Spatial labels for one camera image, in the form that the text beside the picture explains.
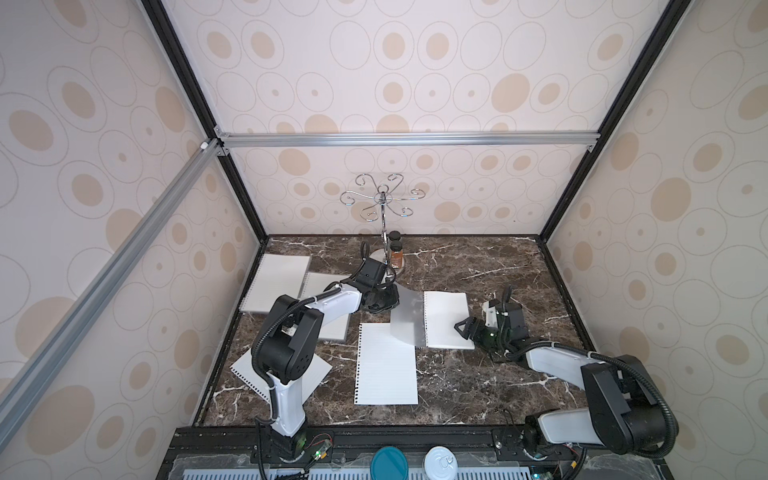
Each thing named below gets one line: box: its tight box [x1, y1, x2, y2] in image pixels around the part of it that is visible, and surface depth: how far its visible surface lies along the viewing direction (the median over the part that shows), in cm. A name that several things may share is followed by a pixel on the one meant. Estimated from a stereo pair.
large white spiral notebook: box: [239, 254, 311, 314], surface depth 112 cm
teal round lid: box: [370, 446, 409, 480], surface depth 66 cm
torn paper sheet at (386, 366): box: [354, 322, 418, 405], surface depth 89 cm
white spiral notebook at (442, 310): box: [424, 291, 475, 349], surface depth 101 cm
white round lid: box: [424, 446, 459, 480], surface depth 68 cm
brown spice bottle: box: [390, 246, 403, 269], surface depth 105 cm
